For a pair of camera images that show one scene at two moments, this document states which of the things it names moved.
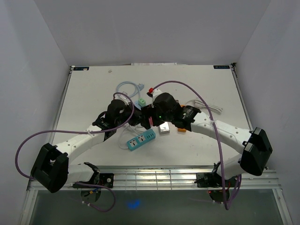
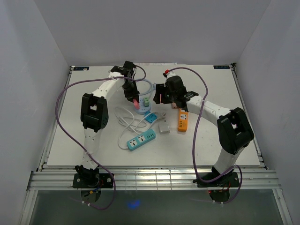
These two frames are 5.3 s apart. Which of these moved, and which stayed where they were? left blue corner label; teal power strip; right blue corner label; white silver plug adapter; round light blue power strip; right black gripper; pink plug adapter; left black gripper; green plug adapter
Moved: left black gripper; right black gripper; green plug adapter; round light blue power strip; pink plug adapter
Stayed: white silver plug adapter; right blue corner label; teal power strip; left blue corner label
